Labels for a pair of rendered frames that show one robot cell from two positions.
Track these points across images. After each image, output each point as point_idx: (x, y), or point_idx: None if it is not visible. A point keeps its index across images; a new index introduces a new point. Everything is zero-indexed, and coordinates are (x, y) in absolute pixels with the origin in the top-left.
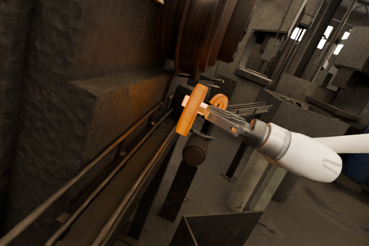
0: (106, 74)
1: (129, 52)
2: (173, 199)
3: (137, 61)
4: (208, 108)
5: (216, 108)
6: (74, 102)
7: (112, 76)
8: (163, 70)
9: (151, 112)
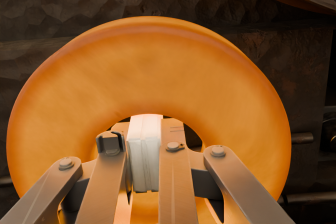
0: (6, 39)
1: None
2: None
3: (127, 4)
4: (99, 150)
5: (181, 176)
6: None
7: (16, 41)
8: (328, 21)
9: (196, 151)
